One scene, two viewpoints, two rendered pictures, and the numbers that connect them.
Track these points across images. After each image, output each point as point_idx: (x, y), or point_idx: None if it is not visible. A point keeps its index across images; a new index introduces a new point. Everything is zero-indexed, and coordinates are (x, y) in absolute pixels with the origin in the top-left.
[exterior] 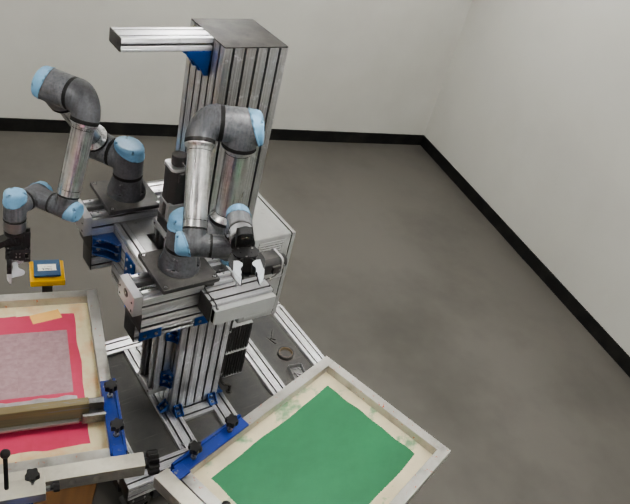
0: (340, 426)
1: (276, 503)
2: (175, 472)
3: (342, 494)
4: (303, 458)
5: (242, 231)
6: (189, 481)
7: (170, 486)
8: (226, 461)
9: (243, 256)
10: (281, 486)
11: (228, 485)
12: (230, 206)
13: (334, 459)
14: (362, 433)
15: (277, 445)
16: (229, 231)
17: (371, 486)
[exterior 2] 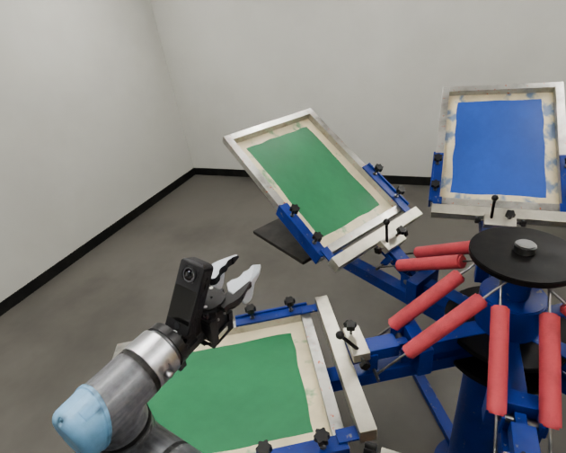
0: (157, 418)
1: (275, 381)
2: (349, 436)
3: (222, 362)
4: (219, 405)
5: (203, 262)
6: (339, 426)
7: (365, 411)
8: (287, 441)
9: (215, 289)
10: (260, 392)
11: (302, 416)
12: (82, 430)
13: (197, 391)
14: (149, 401)
15: (228, 431)
16: (162, 373)
17: (196, 358)
